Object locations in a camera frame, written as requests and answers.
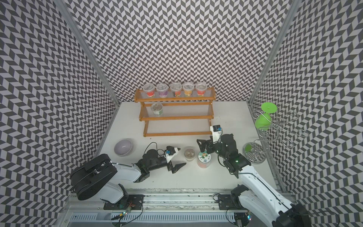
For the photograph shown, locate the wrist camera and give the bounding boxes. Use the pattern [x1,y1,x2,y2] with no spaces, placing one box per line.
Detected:
[165,146,180,163]
[210,125,223,143]

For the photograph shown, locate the silver wire cup rack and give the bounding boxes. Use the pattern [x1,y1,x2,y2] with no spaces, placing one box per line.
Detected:
[243,111,309,164]

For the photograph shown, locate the green plastic goblet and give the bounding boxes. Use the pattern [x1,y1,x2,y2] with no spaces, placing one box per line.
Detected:
[255,102,278,131]

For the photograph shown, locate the clear seed container front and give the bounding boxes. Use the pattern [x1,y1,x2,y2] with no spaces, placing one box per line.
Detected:
[151,102,163,116]

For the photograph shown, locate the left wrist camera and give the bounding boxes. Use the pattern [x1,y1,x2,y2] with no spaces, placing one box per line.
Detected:
[165,146,180,163]

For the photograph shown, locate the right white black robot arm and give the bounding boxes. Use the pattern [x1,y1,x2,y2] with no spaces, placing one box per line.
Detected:
[197,134,312,227]

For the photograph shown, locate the clear seed container red label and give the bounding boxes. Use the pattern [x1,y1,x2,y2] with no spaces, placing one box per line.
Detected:
[142,83,155,98]

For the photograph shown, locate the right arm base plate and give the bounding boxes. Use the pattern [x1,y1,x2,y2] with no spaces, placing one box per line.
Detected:
[217,185,249,211]

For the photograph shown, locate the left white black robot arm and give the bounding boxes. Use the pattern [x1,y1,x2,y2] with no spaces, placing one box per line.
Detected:
[70,146,186,206]

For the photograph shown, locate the aluminium front rail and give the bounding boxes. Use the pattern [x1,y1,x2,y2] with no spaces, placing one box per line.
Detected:
[60,188,301,213]

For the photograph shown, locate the orange wooden tiered shelf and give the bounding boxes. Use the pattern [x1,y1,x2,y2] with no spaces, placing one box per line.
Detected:
[134,87,216,137]

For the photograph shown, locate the lilac stacked bowls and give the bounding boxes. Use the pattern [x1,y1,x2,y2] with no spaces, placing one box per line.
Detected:
[114,139,133,157]

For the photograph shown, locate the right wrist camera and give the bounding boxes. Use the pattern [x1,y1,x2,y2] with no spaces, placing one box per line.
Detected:
[210,125,223,143]

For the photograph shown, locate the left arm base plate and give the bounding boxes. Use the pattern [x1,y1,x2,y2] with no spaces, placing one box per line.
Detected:
[104,194,145,211]

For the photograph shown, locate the clear seed container beige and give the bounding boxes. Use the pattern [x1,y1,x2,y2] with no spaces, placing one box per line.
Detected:
[184,147,196,161]

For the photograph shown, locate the pink jar floral lid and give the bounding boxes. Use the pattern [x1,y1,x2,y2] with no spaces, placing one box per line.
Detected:
[197,151,211,168]

